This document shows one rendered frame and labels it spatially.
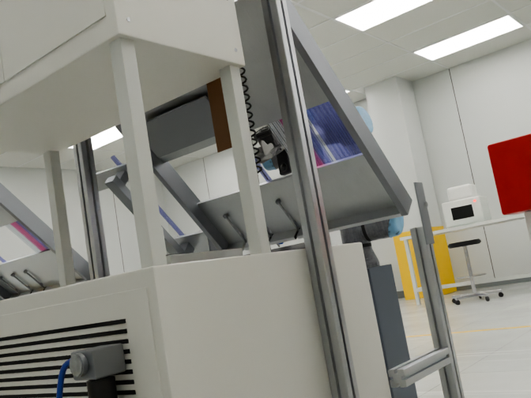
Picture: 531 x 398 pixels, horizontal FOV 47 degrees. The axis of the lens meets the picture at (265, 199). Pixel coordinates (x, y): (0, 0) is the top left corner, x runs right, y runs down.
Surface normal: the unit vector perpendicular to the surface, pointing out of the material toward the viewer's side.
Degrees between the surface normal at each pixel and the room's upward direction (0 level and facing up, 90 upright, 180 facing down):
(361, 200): 132
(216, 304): 90
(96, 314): 90
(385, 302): 90
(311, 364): 90
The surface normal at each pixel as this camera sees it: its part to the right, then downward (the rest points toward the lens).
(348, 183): -0.35, 0.65
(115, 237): 0.76, -0.22
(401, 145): -0.62, 0.00
